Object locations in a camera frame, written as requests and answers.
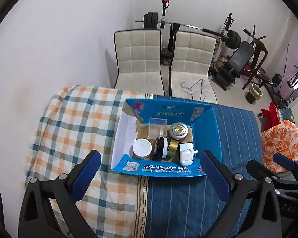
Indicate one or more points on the plaid checkered cloth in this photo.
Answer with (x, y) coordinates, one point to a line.
(77, 120)

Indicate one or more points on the black waste bin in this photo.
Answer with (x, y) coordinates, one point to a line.
(253, 94)

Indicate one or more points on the blue cardboard milk box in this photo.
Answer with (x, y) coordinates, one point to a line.
(203, 132)

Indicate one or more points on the wire clothes hangers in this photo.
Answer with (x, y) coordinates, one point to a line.
(197, 91)

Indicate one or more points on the right white padded chair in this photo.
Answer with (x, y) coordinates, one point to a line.
(191, 59)

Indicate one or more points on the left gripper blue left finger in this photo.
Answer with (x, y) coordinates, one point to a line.
(82, 175)

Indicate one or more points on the white square charger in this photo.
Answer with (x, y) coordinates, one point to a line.
(187, 146)

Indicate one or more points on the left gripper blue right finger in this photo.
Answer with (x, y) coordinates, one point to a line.
(219, 175)

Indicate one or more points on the gold round tin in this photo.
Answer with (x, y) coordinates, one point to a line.
(172, 148)

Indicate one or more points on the blue striped tablecloth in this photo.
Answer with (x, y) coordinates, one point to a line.
(187, 207)

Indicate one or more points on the white squat rack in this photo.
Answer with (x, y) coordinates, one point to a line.
(220, 40)

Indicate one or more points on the black weight bench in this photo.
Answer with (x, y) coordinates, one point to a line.
(230, 70)

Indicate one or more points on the white padded chair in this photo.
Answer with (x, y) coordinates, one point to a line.
(191, 59)
(138, 54)

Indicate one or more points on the red cloth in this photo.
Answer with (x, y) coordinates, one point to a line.
(272, 116)

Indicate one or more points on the clear acrylic cube box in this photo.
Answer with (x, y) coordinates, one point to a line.
(156, 128)

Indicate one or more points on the left white padded chair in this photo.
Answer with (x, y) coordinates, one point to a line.
(138, 54)

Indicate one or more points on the silver metal tin can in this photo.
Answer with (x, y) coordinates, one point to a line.
(178, 131)

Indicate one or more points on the white earbuds case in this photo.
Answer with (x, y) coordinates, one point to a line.
(186, 157)

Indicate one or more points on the orange floral cloth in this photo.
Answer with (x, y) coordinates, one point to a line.
(283, 139)

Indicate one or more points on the white round cream tin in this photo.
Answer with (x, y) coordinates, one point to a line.
(142, 148)

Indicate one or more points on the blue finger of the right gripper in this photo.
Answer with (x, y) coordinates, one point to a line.
(259, 171)
(284, 162)

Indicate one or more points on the brown wooden chair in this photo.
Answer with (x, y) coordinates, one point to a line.
(254, 67)

